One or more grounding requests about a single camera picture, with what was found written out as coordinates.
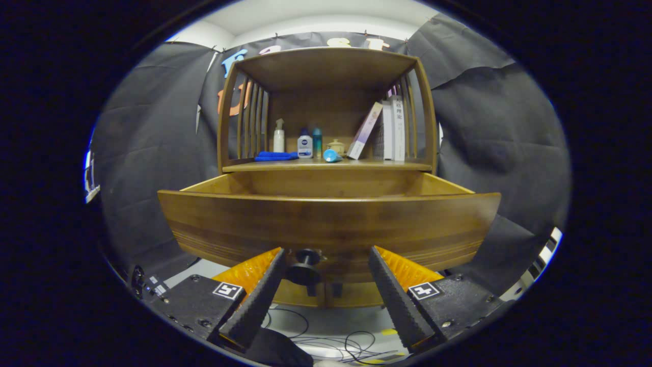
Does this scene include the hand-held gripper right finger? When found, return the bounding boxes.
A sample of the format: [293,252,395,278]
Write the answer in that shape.
[368,245,505,353]

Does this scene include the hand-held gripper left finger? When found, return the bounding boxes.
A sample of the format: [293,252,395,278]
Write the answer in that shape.
[145,247,287,353]

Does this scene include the wooden drawer with black knob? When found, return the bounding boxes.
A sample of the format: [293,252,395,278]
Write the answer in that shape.
[157,171,502,287]

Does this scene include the wooden cabinet door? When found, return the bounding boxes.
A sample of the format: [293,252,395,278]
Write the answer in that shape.
[326,281,385,308]
[273,279,327,309]

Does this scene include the wooden countertop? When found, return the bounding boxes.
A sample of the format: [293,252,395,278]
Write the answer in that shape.
[222,157,433,172]

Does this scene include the wooden cabinet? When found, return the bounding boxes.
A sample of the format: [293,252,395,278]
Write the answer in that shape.
[216,47,439,309]

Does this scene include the blue folded cloth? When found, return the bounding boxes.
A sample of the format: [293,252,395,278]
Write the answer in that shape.
[255,151,300,162]

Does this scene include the white slatted object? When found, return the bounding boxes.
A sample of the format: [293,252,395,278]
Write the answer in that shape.
[502,227,563,302]

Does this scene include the white bottle with blue cap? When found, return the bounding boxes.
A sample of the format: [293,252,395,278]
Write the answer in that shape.
[297,128,314,159]

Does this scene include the dark patterned book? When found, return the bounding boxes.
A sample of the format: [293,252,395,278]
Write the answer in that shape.
[373,115,386,159]

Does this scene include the plain white book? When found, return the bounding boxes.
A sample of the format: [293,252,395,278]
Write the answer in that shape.
[382,100,394,160]

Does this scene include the white book with black lettering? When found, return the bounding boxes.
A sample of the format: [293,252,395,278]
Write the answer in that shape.
[390,95,406,162]

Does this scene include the purple and white book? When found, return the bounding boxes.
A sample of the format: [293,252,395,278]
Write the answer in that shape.
[347,102,384,160]

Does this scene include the black floor cables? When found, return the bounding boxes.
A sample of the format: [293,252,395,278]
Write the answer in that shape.
[262,306,408,365]

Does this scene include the white frame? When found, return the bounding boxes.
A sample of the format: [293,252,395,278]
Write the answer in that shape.
[84,150,101,204]

